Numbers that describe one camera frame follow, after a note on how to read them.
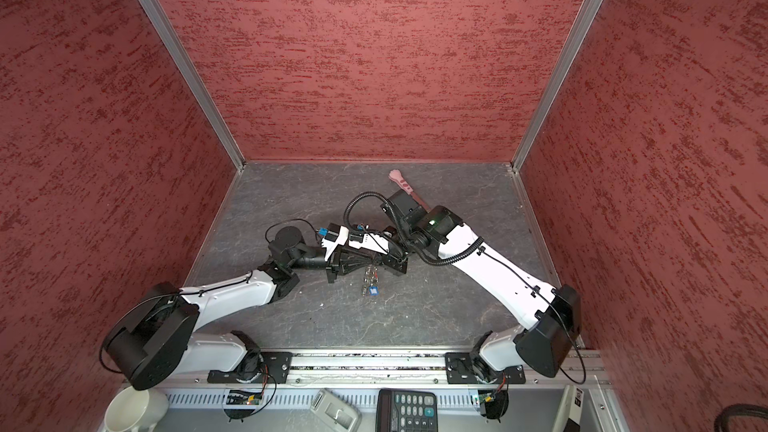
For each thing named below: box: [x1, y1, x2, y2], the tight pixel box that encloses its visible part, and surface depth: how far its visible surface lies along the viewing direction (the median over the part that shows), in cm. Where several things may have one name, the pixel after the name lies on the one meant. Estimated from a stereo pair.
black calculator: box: [376, 389, 438, 432], surface depth 68 cm
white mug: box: [104, 386, 169, 432], surface depth 66 cm
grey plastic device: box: [310, 388, 362, 432], surface depth 67 cm
